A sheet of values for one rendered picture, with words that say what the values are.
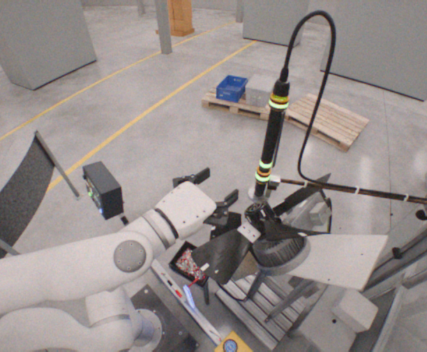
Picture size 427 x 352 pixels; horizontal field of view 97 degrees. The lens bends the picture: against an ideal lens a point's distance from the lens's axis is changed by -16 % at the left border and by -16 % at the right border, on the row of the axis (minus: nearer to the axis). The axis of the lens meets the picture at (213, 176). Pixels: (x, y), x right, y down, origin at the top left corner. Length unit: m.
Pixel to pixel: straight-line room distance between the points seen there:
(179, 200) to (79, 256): 0.22
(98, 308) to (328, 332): 1.01
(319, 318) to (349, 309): 0.15
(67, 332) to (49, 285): 0.32
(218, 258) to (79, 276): 0.65
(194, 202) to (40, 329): 0.48
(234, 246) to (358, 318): 0.67
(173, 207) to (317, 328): 1.01
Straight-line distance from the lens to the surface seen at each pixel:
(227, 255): 0.93
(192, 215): 0.44
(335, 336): 1.32
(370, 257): 0.93
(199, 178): 0.52
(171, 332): 1.12
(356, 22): 6.10
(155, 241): 0.42
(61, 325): 0.70
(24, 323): 0.69
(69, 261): 0.36
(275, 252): 1.01
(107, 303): 0.76
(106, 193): 1.14
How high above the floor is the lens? 2.05
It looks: 47 degrees down
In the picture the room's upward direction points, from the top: straight up
